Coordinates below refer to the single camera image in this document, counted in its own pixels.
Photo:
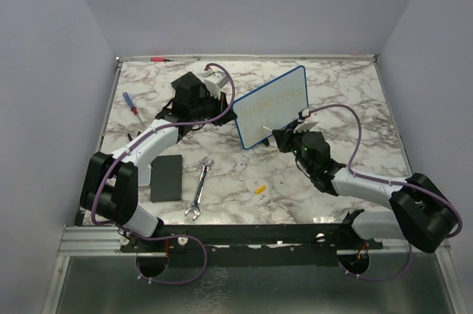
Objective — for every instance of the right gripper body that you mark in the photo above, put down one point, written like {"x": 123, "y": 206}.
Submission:
{"x": 299, "y": 135}

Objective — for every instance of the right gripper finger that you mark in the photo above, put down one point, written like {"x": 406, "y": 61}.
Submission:
{"x": 283, "y": 134}
{"x": 284, "y": 145}

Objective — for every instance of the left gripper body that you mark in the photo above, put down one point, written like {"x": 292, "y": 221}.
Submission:
{"x": 207, "y": 108}

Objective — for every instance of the blue framed whiteboard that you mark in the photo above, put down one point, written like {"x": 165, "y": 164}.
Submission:
{"x": 275, "y": 104}

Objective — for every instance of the yellow marker cap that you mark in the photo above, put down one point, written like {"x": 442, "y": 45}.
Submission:
{"x": 260, "y": 189}

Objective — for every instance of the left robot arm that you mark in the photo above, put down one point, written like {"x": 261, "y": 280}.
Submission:
{"x": 112, "y": 182}

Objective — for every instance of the blue red screwdriver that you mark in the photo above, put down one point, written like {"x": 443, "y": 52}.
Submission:
{"x": 132, "y": 106}

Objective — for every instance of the silver open-end wrench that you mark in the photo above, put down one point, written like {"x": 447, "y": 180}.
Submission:
{"x": 194, "y": 207}

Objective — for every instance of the black rectangular box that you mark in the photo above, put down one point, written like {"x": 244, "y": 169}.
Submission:
{"x": 166, "y": 178}

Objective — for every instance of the small white container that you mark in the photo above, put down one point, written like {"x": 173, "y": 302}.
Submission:
{"x": 144, "y": 176}

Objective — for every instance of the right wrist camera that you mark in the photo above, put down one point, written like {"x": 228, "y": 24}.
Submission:
{"x": 306, "y": 121}

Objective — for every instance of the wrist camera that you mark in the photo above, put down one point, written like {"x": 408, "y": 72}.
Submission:
{"x": 306, "y": 121}
{"x": 214, "y": 82}

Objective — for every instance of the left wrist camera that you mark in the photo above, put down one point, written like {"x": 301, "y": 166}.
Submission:
{"x": 214, "y": 82}

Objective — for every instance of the red marker on rail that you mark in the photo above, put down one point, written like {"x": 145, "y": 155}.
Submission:
{"x": 160, "y": 59}

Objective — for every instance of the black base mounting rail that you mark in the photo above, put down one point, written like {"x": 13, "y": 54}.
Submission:
{"x": 191, "y": 246}

